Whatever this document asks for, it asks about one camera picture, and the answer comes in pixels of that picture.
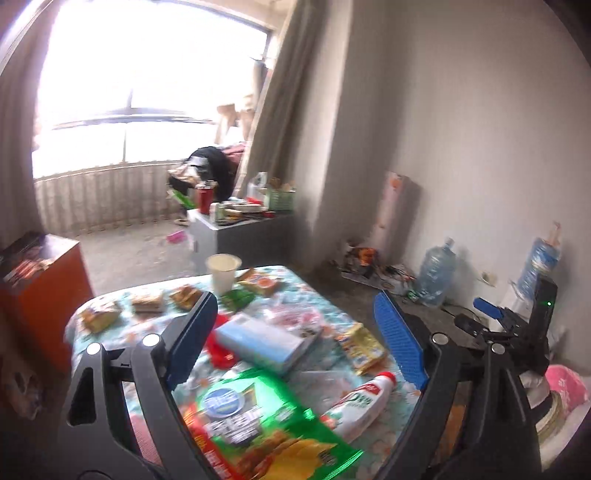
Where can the black clothing pile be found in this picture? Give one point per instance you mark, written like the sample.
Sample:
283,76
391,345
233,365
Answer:
217,168

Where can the hanging beige clothes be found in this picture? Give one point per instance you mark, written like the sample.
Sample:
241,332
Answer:
235,115

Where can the white paper cup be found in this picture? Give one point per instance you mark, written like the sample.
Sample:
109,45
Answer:
222,274

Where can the rolled white poster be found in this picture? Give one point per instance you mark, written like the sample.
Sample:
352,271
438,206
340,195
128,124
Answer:
397,217

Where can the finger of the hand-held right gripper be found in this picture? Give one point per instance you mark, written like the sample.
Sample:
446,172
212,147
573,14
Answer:
489,307
468,323

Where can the small green snack packet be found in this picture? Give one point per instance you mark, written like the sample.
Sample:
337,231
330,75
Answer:
238,299

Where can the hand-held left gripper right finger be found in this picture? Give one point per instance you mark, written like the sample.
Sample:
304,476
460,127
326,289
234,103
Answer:
399,337

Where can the beige slipper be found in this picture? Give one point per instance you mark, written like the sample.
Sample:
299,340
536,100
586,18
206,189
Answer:
181,221

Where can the beige curtain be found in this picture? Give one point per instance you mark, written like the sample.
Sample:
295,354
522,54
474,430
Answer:
295,101
18,138

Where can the green potato chip bag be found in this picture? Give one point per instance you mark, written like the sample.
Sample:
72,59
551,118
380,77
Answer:
258,415

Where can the white plastic bottle red cap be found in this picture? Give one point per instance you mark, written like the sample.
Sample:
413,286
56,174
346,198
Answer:
355,406

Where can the red plastic wrapper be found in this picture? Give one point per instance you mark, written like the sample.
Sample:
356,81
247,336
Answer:
217,355

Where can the pink plastic item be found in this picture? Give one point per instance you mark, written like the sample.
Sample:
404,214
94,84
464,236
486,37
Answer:
176,237

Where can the small white side table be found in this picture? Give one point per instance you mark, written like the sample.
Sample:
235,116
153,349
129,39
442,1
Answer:
244,237

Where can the pale blue rectangular box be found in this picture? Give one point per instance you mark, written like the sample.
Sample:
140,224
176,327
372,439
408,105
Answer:
258,341

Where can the orange snack packet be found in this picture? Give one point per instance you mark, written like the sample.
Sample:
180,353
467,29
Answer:
261,281

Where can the clear pink snack packet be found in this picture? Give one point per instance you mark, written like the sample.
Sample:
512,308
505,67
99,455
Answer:
295,319

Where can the crumpled golden snack wrapper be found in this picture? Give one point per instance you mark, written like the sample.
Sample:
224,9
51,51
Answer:
184,297
99,317
147,302

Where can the green plastic basket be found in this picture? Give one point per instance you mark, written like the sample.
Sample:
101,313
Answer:
280,199

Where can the white shopping bag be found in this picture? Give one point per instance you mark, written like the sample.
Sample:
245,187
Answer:
18,383

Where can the white plastic bag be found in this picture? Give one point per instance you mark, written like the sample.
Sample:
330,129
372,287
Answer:
256,185

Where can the floral turquoise blanket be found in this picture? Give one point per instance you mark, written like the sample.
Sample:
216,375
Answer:
134,332

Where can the large clear water bottle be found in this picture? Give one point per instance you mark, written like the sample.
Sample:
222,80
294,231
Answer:
538,265
436,277

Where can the orange cardboard box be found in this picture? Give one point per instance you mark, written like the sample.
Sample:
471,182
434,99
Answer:
41,300

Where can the pink patterned pillow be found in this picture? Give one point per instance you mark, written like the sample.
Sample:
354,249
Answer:
561,385

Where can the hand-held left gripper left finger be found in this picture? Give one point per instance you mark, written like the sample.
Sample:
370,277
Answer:
191,337

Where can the balcony railing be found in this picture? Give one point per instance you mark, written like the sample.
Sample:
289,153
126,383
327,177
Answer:
106,194

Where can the yellow snack packet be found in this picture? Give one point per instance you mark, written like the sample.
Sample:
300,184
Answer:
364,348

